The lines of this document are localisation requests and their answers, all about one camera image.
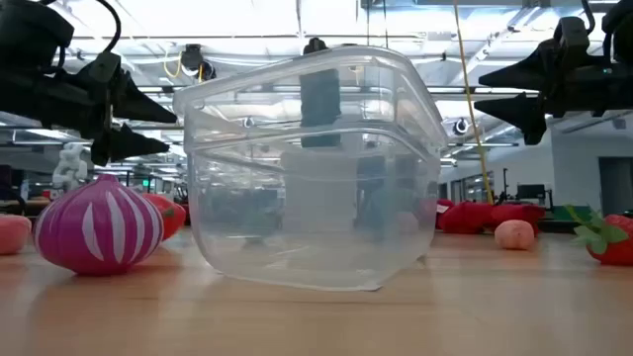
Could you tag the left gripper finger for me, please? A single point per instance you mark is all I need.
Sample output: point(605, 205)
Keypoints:
point(123, 146)
point(133, 106)

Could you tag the purple white-striped toy onion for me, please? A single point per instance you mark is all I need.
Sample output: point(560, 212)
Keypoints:
point(99, 232)

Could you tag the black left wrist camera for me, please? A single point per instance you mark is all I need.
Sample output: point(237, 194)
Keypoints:
point(29, 29)

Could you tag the red strawberry with leafy top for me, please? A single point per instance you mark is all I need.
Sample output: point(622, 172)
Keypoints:
point(618, 247)

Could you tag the black monitor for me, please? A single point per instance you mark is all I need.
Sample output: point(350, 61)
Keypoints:
point(531, 192)

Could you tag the red toy dragon fruit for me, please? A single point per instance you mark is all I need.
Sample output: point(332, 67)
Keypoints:
point(174, 217)

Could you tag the green flat board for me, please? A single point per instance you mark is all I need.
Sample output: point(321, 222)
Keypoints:
point(569, 213)

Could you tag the clear plastic tupperware container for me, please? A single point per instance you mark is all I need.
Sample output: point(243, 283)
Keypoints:
point(247, 247)

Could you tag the grey door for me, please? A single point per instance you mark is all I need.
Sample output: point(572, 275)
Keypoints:
point(615, 185)

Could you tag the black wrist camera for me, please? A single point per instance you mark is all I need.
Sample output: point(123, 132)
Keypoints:
point(29, 29)
point(620, 29)

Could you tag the pink toy peach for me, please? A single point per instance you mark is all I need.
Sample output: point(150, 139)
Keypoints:
point(12, 235)
point(514, 235)

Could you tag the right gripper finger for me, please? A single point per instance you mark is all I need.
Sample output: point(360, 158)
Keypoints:
point(534, 69)
point(524, 111)

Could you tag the white robot figure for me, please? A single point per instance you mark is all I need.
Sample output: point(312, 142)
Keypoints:
point(70, 168)

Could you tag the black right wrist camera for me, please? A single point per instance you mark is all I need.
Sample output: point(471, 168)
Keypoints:
point(620, 29)

